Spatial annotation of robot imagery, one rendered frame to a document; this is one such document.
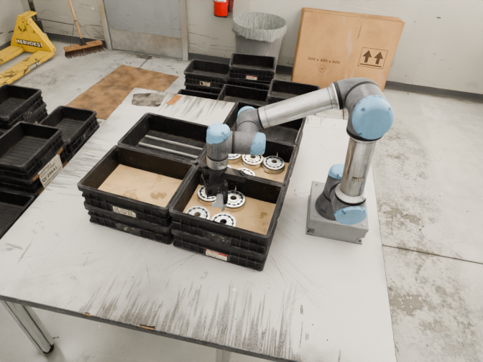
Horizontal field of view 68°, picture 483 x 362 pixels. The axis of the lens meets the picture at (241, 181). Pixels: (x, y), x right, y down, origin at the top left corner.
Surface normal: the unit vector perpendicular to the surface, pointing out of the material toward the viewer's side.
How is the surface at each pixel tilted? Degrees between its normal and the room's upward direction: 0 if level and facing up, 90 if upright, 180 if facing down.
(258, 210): 0
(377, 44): 79
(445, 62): 90
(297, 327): 0
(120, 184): 0
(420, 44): 90
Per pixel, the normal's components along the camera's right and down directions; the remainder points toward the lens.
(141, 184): 0.06, -0.74
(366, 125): 0.00, 0.58
